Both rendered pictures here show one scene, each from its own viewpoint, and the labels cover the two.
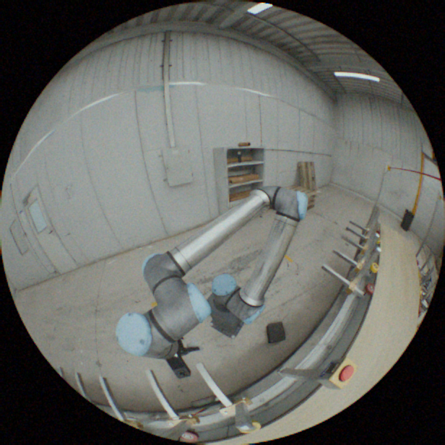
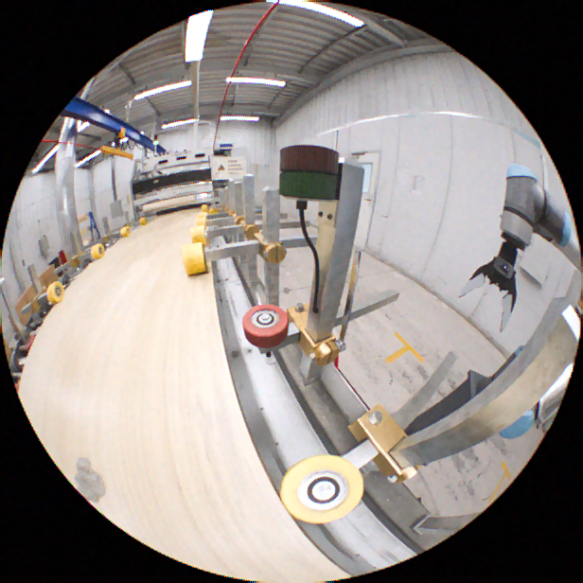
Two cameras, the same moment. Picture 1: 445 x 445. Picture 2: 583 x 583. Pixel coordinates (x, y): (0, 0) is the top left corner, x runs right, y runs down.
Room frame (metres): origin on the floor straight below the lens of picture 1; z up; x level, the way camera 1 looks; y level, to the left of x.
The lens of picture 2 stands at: (-0.44, 0.00, 1.10)
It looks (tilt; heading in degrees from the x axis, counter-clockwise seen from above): 34 degrees down; 91
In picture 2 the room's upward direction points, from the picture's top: 3 degrees clockwise
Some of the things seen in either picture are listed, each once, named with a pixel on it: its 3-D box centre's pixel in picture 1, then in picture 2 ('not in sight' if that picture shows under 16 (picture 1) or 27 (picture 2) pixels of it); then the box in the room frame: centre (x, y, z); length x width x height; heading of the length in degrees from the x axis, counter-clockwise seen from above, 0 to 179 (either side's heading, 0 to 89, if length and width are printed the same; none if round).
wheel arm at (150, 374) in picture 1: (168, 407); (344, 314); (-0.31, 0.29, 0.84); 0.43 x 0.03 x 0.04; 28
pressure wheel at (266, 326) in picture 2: (190, 433); (266, 338); (-0.48, 0.20, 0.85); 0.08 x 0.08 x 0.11
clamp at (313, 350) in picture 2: (184, 422); (309, 334); (-0.40, 0.23, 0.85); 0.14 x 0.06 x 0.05; 118
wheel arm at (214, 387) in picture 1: (223, 398); (407, 413); (-0.23, 0.06, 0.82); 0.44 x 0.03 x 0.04; 28
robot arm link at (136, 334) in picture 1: (145, 337); (522, 194); (0.03, 0.19, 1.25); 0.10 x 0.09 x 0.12; 132
